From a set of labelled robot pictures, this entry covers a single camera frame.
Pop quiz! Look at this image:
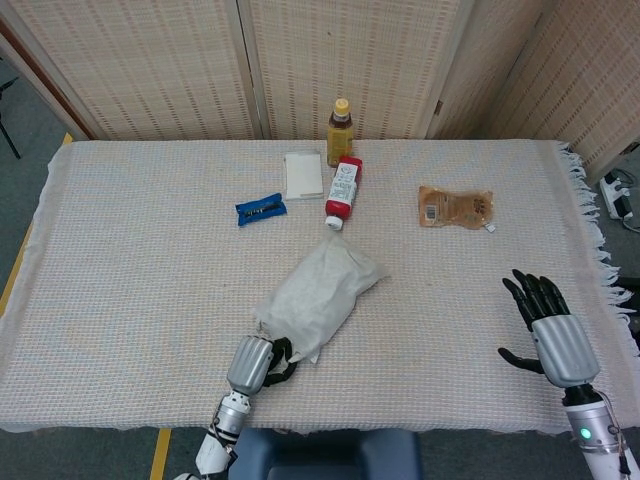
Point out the grey cloth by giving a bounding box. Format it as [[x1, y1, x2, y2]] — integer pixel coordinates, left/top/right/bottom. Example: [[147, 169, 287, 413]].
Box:
[[259, 244, 371, 351]]

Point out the brown spout pouch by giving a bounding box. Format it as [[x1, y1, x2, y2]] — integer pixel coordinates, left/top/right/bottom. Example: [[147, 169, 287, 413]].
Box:
[[417, 185, 499, 234]]

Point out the red bottle with white cap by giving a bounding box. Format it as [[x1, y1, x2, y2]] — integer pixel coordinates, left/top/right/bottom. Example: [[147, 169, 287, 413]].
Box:
[[323, 155, 365, 232]]

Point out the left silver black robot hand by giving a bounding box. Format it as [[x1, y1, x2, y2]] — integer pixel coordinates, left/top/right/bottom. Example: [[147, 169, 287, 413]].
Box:
[[227, 335, 299, 397]]

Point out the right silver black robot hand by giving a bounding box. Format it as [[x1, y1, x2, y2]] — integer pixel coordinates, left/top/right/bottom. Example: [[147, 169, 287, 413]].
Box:
[[497, 268, 601, 389]]

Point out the black tripod stand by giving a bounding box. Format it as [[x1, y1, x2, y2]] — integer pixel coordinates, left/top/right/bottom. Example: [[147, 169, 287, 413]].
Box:
[[0, 74, 22, 161]]

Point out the blue snack packet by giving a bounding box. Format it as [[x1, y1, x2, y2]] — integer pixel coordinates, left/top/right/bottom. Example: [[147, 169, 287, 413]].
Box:
[[235, 191, 289, 229]]

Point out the yellow tea bottle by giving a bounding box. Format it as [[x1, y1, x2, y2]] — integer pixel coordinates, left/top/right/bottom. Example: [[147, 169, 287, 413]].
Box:
[[326, 97, 356, 169]]

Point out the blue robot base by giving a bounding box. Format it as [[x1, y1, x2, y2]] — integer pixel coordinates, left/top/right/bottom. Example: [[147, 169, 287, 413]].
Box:
[[227, 428, 424, 480]]

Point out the white flat box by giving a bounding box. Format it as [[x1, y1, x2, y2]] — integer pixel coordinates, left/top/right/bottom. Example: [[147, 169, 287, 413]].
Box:
[[283, 149, 325, 201]]

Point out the woven folding screen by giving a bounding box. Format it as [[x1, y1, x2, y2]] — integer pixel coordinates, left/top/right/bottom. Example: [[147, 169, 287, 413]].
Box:
[[0, 0, 640, 186]]

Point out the beige woven tablecloth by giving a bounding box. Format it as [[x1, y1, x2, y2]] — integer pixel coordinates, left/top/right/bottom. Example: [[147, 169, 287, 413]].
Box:
[[0, 137, 636, 436]]

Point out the white power strip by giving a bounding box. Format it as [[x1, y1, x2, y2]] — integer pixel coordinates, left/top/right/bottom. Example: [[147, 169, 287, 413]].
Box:
[[599, 169, 636, 221]]

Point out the transparent plastic bag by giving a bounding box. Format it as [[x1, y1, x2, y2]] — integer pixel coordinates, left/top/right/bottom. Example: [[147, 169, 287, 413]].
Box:
[[252, 234, 391, 365]]

